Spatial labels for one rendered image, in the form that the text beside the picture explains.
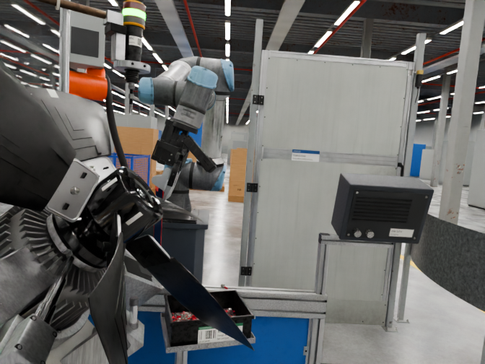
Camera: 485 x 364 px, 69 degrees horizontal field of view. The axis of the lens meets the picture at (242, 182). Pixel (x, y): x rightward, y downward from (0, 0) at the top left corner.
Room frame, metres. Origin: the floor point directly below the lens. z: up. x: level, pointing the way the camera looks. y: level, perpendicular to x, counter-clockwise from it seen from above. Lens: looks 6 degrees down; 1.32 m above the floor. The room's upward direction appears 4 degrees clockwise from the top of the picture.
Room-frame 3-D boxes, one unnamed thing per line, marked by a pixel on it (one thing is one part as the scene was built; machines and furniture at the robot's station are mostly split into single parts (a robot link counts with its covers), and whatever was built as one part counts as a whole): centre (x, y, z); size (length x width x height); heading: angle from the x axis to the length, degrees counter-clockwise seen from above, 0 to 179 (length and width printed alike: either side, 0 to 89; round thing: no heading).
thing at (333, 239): (1.11, -0.38, 1.04); 0.24 x 0.03 x 0.03; 93
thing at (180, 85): (1.05, 0.15, 1.45); 0.11 x 0.11 x 0.08; 1
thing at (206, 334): (0.92, 0.07, 0.85); 0.22 x 0.17 x 0.07; 108
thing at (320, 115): (2.56, -0.62, 1.10); 1.21 x 0.06 x 2.20; 93
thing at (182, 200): (1.50, 0.29, 1.07); 0.15 x 0.15 x 0.10
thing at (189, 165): (1.50, 0.28, 1.19); 0.13 x 0.12 x 0.14; 91
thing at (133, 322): (0.69, 0.20, 0.96); 0.02 x 0.02 x 0.06
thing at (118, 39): (0.71, 0.24, 1.50); 0.09 x 0.07 x 0.10; 128
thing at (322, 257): (1.10, -0.28, 0.96); 0.03 x 0.03 x 0.20; 3
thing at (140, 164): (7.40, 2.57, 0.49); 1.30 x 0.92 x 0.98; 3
